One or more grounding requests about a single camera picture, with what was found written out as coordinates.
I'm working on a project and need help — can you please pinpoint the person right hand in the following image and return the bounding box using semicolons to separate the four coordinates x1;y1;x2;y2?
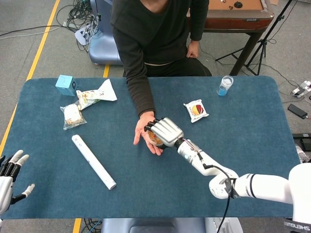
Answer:
133;111;164;156

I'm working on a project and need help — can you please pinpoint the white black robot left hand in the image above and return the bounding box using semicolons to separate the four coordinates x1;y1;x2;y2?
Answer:
0;150;36;216

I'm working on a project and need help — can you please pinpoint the person left hand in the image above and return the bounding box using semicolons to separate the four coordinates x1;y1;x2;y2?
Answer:
186;40;200;59

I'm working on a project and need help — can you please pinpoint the silver robot right hand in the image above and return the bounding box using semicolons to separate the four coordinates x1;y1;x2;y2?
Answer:
143;117;185;149

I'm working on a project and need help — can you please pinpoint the round snack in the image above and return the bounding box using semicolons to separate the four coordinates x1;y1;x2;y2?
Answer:
147;130;166;147

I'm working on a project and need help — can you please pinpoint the person right forearm dark sleeve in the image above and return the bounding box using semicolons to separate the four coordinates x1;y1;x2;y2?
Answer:
125;70;156;117

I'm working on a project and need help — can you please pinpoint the person left forearm dark sleeve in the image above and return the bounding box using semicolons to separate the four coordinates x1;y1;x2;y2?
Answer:
189;0;210;42

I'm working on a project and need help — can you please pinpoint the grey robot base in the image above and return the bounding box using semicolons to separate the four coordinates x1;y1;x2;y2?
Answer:
101;217;243;233

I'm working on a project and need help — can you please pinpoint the white snack packet fruit print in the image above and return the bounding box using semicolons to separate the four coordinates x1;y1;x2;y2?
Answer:
183;99;209;123

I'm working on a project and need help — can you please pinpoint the person torso dark sweater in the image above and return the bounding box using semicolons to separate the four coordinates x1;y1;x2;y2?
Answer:
110;0;212;78

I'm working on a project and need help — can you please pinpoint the clear jar blue label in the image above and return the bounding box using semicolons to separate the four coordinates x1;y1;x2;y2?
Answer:
216;75;234;97

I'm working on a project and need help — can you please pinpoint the white green snack bag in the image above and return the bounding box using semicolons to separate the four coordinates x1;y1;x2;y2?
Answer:
76;79;118;111

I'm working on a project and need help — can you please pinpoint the brown wooden game table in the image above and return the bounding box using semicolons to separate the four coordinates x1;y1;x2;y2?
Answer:
187;0;275;76

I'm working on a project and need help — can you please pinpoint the white paper roll tube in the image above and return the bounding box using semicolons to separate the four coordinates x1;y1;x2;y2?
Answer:
71;134;117;191

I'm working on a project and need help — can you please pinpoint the blue carpet table cover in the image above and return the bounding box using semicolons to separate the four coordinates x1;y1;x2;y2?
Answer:
1;75;302;220

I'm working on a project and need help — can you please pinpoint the clear bag of pastry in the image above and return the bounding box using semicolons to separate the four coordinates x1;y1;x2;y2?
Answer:
60;103;87;131

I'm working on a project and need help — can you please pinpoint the black tripod stand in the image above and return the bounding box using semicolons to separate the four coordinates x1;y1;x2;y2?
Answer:
215;0;294;76

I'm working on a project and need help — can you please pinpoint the small light blue box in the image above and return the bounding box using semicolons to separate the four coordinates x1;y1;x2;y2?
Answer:
55;74;78;97

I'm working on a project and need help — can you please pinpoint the blue grey machine base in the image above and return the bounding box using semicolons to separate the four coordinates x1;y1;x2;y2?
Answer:
87;0;123;66

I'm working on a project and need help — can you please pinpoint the white power strip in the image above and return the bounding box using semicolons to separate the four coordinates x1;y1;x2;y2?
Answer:
291;81;311;97
74;20;98;46

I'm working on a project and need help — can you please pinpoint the black smartphone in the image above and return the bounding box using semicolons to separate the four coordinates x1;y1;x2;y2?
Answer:
287;103;309;119

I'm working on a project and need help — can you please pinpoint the black floor device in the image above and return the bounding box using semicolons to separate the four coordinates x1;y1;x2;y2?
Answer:
293;133;311;147

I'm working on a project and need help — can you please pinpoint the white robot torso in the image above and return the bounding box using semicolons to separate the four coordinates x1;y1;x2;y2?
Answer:
283;162;311;233

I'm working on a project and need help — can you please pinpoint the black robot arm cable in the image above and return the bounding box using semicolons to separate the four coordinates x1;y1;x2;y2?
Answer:
197;151;240;233

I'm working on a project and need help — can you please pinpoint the black floor cable bundle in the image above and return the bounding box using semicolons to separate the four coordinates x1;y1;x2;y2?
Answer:
57;0;98;32

